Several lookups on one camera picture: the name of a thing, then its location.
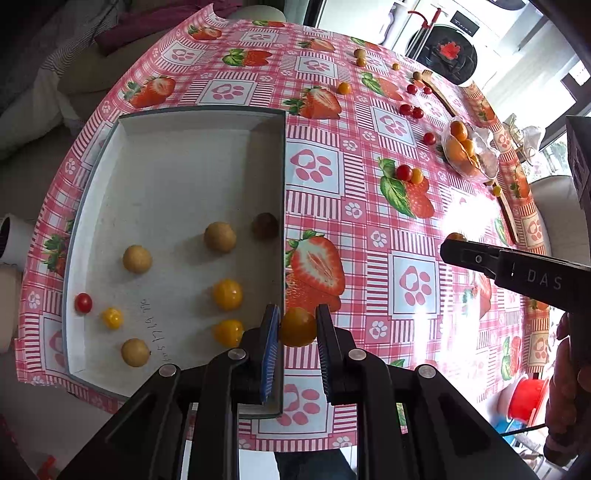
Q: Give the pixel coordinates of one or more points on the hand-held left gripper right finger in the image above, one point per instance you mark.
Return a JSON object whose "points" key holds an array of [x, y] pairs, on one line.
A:
{"points": [[324, 355]]}

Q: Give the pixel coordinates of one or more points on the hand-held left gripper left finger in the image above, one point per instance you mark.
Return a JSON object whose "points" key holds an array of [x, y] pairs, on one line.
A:
{"points": [[270, 355]]}

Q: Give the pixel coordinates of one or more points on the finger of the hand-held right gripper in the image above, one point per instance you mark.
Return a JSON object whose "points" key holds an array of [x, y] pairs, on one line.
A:
{"points": [[466, 254]]}

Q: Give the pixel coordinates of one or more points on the yellow cherry tomato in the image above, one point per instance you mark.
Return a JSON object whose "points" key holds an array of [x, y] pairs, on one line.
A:
{"points": [[226, 333], [112, 318], [227, 294], [417, 175]]}

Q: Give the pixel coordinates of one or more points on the dark olive tomato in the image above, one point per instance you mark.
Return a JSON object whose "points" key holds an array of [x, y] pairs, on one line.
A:
{"points": [[265, 226]]}

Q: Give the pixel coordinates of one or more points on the grey cardboard tray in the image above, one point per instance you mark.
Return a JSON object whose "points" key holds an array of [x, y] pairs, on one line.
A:
{"points": [[175, 175]]}

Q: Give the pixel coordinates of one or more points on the person's right hand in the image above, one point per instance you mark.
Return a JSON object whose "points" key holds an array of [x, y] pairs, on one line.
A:
{"points": [[561, 406]]}

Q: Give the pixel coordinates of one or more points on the wooden cutting board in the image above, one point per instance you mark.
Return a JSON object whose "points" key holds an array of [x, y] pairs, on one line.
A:
{"points": [[508, 217]]}

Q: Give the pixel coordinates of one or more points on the grey upholstered chair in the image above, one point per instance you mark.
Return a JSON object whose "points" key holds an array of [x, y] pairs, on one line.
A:
{"points": [[554, 207]]}

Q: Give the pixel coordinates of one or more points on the orange tangerine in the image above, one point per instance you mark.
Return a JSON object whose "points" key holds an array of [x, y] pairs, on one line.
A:
{"points": [[465, 166], [454, 149], [458, 130], [467, 146]]}

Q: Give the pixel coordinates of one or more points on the strawberry print checked tablecloth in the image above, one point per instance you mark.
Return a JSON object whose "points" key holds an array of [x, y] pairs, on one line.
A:
{"points": [[369, 240]]}

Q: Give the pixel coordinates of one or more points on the red plastic bowl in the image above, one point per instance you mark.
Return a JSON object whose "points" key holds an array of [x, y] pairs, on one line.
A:
{"points": [[528, 397]]}

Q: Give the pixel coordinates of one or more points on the blue plastic basin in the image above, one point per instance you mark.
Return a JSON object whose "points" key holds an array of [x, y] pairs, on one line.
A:
{"points": [[501, 419]]}

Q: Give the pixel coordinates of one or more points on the black round appliance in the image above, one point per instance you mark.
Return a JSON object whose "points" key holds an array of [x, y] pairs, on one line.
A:
{"points": [[448, 53]]}

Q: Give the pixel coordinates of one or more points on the red and white pole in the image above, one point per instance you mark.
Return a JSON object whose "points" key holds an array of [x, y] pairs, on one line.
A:
{"points": [[422, 27]]}

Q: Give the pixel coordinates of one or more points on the white round appliance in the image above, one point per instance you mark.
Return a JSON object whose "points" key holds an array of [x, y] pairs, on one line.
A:
{"points": [[14, 240]]}

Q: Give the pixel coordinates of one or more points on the beige sofa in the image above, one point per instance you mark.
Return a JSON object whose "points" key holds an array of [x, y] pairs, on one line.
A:
{"points": [[92, 78]]}

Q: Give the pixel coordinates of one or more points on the dark red cloth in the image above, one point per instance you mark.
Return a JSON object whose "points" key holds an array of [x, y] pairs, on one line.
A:
{"points": [[152, 27]]}

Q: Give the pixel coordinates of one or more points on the grey striped cloth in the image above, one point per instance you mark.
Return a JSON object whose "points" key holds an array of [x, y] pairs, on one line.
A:
{"points": [[78, 37]]}

